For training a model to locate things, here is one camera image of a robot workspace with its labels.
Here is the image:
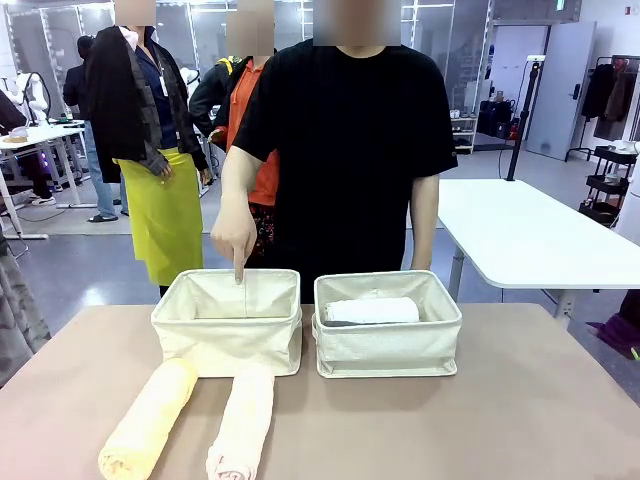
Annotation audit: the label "person's right hand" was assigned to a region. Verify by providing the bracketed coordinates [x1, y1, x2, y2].
[209, 199, 259, 286]

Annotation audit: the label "white towel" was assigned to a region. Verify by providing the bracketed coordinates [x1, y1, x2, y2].
[324, 297, 421, 325]

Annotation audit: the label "pink towel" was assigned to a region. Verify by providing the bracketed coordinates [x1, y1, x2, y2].
[205, 363, 276, 480]

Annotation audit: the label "yellow towel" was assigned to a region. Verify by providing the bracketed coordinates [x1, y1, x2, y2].
[97, 357, 200, 480]

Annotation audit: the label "person's right forearm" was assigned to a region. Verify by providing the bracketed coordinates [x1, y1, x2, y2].
[219, 146, 279, 206]

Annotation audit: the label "person's left forearm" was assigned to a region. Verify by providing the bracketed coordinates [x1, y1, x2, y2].
[409, 173, 441, 260]

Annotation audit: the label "bystander in orange hoodie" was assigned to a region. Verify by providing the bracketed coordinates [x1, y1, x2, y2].
[209, 9, 282, 269]

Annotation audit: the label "cream fabric basket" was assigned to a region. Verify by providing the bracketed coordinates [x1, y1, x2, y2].
[150, 268, 304, 379]
[312, 269, 464, 379]

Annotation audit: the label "white folding table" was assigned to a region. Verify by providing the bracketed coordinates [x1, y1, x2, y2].
[437, 178, 640, 326]

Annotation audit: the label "bystander in dark jacket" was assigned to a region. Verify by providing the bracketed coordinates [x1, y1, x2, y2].
[188, 55, 241, 146]

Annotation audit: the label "person in black t-shirt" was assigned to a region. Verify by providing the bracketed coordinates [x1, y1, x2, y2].
[232, 39, 459, 301]

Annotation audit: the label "wooden shoe rack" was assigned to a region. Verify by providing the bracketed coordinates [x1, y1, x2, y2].
[448, 107, 480, 154]

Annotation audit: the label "black luggage bags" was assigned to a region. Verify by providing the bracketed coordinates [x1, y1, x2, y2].
[477, 98, 521, 140]

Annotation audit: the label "black tripod pole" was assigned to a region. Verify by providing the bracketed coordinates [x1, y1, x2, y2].
[505, 55, 546, 182]

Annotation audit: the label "black utility cart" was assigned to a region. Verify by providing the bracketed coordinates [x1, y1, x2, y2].
[578, 144, 640, 229]

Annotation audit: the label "man in dark shirt, jeans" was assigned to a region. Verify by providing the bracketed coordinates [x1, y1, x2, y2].
[62, 34, 131, 224]

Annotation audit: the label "purple cloth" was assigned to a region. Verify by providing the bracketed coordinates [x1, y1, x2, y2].
[587, 289, 640, 361]

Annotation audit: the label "person with white sneakers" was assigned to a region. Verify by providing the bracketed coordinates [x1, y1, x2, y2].
[0, 89, 57, 207]

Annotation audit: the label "white work desk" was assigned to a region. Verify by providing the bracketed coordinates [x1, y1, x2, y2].
[0, 122, 99, 241]

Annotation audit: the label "grey door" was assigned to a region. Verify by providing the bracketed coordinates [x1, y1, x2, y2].
[527, 20, 599, 161]

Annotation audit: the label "small white background robot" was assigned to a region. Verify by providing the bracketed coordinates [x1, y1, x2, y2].
[0, 71, 51, 126]

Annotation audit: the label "clothes rack with dark coats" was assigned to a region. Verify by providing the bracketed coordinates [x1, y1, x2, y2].
[564, 54, 640, 164]

